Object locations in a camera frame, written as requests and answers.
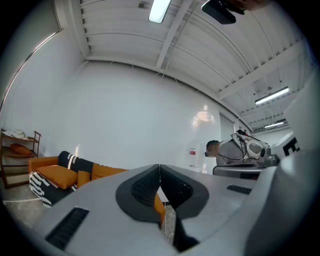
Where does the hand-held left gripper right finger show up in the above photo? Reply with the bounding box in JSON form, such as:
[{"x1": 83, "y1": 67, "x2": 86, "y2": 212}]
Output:
[{"x1": 159, "y1": 164, "x2": 210, "y2": 252}]

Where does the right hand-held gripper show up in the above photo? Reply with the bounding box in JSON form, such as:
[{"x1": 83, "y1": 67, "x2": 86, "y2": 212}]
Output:
[{"x1": 212, "y1": 68, "x2": 320, "y2": 256}]

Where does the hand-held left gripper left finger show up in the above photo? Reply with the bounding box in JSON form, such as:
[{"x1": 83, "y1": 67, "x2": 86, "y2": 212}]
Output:
[{"x1": 115, "y1": 164, "x2": 161, "y2": 224}]

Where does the orange sofa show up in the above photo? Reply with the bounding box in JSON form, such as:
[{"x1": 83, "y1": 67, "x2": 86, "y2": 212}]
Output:
[{"x1": 27, "y1": 156, "x2": 166, "y2": 229}]

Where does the wide orange back cushion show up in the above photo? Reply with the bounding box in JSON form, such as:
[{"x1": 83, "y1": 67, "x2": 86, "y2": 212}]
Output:
[{"x1": 90, "y1": 163, "x2": 129, "y2": 181}]

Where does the long ceiling light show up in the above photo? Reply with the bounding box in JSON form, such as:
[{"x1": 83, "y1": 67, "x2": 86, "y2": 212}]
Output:
[
  {"x1": 148, "y1": 0, "x2": 172, "y2": 24},
  {"x1": 254, "y1": 86, "x2": 290, "y2": 106},
  {"x1": 263, "y1": 120, "x2": 286, "y2": 129}
]

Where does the large orange seat cushion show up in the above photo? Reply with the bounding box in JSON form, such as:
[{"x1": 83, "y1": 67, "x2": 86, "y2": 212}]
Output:
[{"x1": 36, "y1": 164, "x2": 79, "y2": 190}]

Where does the orange cushion on shelf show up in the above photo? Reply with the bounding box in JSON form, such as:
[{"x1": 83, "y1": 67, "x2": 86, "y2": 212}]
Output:
[{"x1": 9, "y1": 143, "x2": 34, "y2": 156}]

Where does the wooden shelf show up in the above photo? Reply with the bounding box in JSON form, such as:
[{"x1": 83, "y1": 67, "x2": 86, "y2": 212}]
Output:
[{"x1": 0, "y1": 128, "x2": 42, "y2": 190}]

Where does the white crumpled cloth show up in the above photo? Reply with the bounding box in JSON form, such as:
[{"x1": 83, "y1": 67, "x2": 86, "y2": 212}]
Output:
[{"x1": 3, "y1": 128, "x2": 29, "y2": 140}]

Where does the black head-worn camera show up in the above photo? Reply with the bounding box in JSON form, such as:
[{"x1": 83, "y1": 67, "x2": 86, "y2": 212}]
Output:
[{"x1": 200, "y1": 0, "x2": 237, "y2": 25}]

